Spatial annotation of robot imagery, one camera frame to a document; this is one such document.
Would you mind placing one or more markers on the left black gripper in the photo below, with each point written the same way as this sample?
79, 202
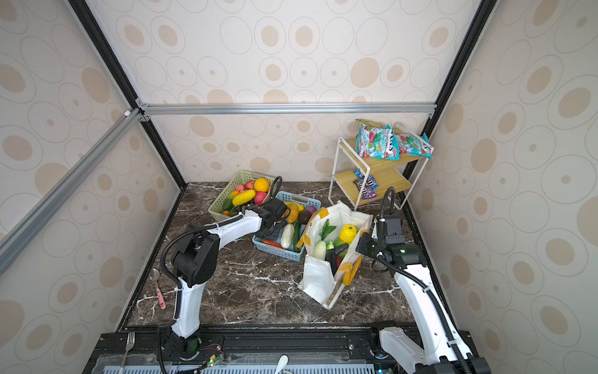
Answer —
277, 231

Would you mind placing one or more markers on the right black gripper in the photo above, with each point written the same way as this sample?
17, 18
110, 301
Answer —
364, 246

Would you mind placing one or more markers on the yellow toy bell pepper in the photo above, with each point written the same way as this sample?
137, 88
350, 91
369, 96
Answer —
347, 234

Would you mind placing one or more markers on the dark toy eggplant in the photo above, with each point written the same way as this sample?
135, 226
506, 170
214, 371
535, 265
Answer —
332, 259

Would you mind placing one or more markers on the white toy radish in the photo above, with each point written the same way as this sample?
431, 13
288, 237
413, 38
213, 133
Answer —
321, 246

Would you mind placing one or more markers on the white grocery bag yellow handles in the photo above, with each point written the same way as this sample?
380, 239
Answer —
330, 240

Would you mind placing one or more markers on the green toy cabbage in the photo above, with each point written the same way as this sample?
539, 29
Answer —
340, 248

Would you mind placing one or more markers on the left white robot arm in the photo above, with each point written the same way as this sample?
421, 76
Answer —
190, 259

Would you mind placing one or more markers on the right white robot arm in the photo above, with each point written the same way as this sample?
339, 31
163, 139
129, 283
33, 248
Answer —
442, 349

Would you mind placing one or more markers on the colorful candy bag right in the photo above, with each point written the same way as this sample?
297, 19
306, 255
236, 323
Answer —
414, 146

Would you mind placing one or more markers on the colorful candy bag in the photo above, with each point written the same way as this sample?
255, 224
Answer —
414, 146
376, 141

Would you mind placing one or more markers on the colorful candy bag left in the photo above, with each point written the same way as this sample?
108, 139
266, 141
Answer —
376, 141

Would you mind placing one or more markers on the blue perforated plastic basket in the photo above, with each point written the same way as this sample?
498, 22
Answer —
278, 229

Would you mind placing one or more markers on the pink toy fruit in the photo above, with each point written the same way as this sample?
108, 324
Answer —
259, 198

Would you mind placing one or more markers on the orange toy pumpkin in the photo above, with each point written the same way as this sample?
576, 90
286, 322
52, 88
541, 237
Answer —
291, 215

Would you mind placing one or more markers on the yellow toy corn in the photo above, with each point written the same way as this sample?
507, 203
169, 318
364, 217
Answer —
295, 206

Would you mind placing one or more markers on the green toy cucumber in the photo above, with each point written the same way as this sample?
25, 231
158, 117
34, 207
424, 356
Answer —
296, 236

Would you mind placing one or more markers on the white toy daikon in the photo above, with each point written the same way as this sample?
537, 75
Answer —
287, 236

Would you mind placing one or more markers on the orange toy fruit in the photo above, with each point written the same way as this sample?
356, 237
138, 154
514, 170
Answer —
261, 185

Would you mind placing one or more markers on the purple toy onion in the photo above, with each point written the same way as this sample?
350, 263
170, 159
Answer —
306, 214

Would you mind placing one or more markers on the yellow toy banana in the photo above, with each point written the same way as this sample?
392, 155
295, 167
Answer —
244, 197

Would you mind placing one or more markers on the orange toy carrot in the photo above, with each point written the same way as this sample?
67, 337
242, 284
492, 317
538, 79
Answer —
271, 243

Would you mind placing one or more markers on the dark candy packet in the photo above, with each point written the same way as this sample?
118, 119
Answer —
367, 186

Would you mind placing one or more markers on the green perforated plastic basket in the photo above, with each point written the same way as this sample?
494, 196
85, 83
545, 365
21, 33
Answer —
241, 178

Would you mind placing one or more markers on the silver horizontal aluminium bar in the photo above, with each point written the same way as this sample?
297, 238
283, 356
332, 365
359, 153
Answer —
289, 109

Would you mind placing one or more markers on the white spoon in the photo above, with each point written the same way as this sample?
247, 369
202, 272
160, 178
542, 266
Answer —
282, 363

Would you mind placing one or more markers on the metal fork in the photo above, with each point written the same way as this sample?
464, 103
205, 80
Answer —
130, 343

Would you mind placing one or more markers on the silver diagonal aluminium bar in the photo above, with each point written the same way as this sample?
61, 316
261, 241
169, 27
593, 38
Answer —
28, 228

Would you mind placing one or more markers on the white wire wooden shelf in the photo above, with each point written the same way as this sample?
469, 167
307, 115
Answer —
386, 173

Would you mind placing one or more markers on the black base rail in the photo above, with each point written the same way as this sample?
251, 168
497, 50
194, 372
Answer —
245, 345

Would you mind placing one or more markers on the pink handled spoon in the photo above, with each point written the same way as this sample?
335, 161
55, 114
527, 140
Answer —
154, 276

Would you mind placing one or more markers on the black right frame post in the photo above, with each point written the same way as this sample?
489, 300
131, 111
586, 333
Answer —
439, 41

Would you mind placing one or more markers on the black vertical frame post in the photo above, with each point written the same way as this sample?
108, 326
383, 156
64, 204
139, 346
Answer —
83, 13

